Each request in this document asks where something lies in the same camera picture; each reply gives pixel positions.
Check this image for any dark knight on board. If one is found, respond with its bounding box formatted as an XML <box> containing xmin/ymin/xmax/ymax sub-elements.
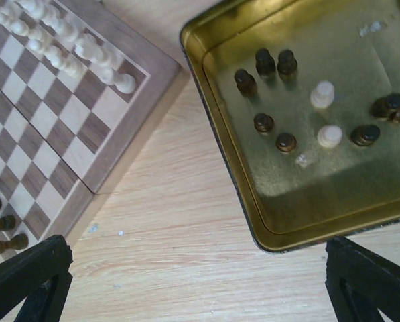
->
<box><xmin>0</xmin><ymin>215</ymin><xmax>16</xmax><ymax>232</ymax></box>

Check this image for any gold metal tin tray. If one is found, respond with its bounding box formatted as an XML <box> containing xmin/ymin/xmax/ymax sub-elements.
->
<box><xmin>180</xmin><ymin>1</ymin><xmax>400</xmax><ymax>253</ymax></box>

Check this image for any dark piece in tin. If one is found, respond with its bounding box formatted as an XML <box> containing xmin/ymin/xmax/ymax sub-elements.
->
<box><xmin>350</xmin><ymin>124</ymin><xmax>381</xmax><ymax>147</ymax></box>
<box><xmin>370</xmin><ymin>93</ymin><xmax>400</xmax><ymax>123</ymax></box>

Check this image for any white rook on board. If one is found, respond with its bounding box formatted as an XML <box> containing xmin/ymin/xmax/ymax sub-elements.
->
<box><xmin>98</xmin><ymin>68</ymin><xmax>136</xmax><ymax>94</ymax></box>

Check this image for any white knight on board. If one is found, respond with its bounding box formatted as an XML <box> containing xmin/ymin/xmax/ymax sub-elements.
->
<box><xmin>74</xmin><ymin>33</ymin><xmax>98</xmax><ymax>63</ymax></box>

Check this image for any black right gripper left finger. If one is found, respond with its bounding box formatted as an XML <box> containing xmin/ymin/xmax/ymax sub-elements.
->
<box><xmin>0</xmin><ymin>235</ymin><xmax>73</xmax><ymax>321</ymax></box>

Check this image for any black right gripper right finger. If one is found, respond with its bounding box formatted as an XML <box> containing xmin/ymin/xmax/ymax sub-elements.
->
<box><xmin>325</xmin><ymin>237</ymin><xmax>400</xmax><ymax>321</ymax></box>

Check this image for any wooden chess board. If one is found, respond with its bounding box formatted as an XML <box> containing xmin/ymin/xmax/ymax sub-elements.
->
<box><xmin>0</xmin><ymin>1</ymin><xmax>184</xmax><ymax>246</ymax></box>

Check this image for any dark pawn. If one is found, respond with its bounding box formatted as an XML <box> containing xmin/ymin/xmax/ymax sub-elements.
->
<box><xmin>234</xmin><ymin>69</ymin><xmax>257</xmax><ymax>97</ymax></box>
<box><xmin>255</xmin><ymin>48</ymin><xmax>276</xmax><ymax>78</ymax></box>
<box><xmin>275</xmin><ymin>132</ymin><xmax>297</xmax><ymax>153</ymax></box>
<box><xmin>253</xmin><ymin>113</ymin><xmax>275</xmax><ymax>133</ymax></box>
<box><xmin>277</xmin><ymin>49</ymin><xmax>297</xmax><ymax>77</ymax></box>

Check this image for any white pawn in tin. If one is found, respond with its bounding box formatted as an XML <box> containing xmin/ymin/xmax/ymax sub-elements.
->
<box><xmin>316</xmin><ymin>125</ymin><xmax>343</xmax><ymax>148</ymax></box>
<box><xmin>310</xmin><ymin>80</ymin><xmax>334</xmax><ymax>109</ymax></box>

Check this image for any dark rook on board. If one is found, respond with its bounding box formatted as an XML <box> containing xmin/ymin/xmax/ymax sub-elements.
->
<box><xmin>0</xmin><ymin>233</ymin><xmax>29</xmax><ymax>255</ymax></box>

